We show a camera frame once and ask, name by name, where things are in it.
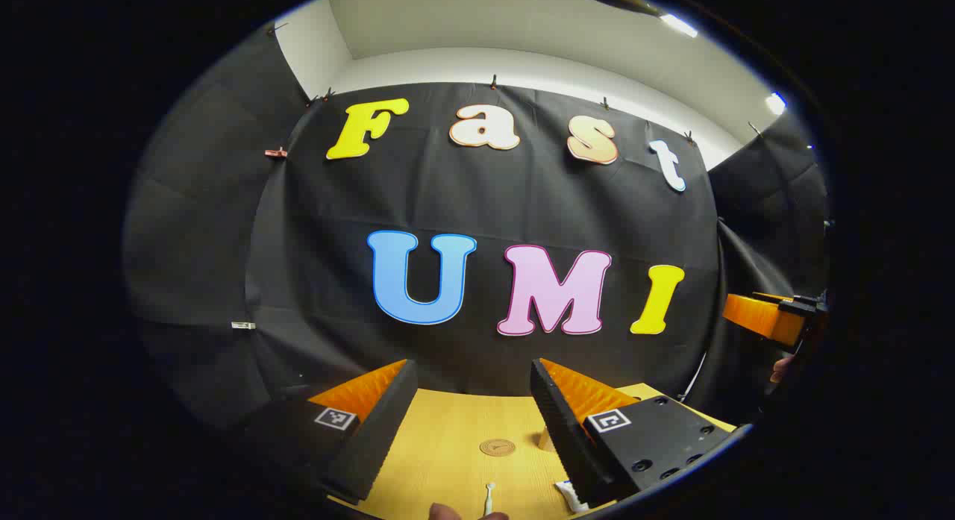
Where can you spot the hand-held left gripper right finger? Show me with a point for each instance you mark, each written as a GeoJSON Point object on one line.
{"type": "Point", "coordinates": [563, 430]}

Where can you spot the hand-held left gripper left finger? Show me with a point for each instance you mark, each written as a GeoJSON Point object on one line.
{"type": "Point", "coordinates": [377, 438]}

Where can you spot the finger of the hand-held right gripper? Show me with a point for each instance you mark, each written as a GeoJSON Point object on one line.
{"type": "Point", "coordinates": [757, 315]}

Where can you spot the beige cup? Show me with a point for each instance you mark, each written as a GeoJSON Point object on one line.
{"type": "Point", "coordinates": [547, 439]}

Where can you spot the white toothpaste tube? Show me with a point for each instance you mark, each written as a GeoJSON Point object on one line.
{"type": "Point", "coordinates": [570, 495]}

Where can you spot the round brown coaster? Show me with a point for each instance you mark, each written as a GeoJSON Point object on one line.
{"type": "Point", "coordinates": [498, 447]}

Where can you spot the light blue toothbrush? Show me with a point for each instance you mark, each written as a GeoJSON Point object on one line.
{"type": "Point", "coordinates": [489, 497]}

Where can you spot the wooden desktop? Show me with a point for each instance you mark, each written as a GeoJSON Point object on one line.
{"type": "Point", "coordinates": [448, 460]}

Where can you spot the ceiling light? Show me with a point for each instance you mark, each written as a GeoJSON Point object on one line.
{"type": "Point", "coordinates": [776, 102]}
{"type": "Point", "coordinates": [677, 24]}

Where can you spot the black backdrop cloth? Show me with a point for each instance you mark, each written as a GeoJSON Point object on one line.
{"type": "Point", "coordinates": [492, 199]}

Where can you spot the orange cloth clip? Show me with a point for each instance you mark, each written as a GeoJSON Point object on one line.
{"type": "Point", "coordinates": [275, 153]}

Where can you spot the row of small black clips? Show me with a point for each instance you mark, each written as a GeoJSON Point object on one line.
{"type": "Point", "coordinates": [493, 82]}

